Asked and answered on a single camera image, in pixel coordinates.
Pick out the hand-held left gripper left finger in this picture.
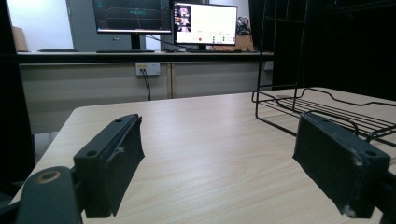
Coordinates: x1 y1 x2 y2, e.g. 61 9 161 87
73 113 146 219

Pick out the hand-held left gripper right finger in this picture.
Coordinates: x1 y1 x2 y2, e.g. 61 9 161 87
292 112 391 219

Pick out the long dark-topped desk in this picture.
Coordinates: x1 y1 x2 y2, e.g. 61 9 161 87
17 50 275 135

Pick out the black curtain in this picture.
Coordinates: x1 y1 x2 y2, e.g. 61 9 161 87
247 0 396 101

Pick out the black keyboard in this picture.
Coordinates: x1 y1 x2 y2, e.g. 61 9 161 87
95 49 156 54

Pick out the dark-screen computer monitor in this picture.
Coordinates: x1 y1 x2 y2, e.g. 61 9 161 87
92 0 173 51

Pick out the brown cardboard box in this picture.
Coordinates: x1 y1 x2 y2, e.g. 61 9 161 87
11 25 30 52

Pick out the black headset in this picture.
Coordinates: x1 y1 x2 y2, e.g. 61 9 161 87
236 16 252 35

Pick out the bright-screen computer monitor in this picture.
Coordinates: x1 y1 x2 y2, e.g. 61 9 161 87
173 1 239 51

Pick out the black wire rack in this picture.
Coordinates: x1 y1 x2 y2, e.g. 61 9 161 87
251 0 396 147

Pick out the black power cable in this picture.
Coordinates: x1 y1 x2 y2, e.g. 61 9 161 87
141 69 152 102

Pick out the white wall power socket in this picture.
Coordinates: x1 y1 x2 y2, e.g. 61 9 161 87
134 62 162 77

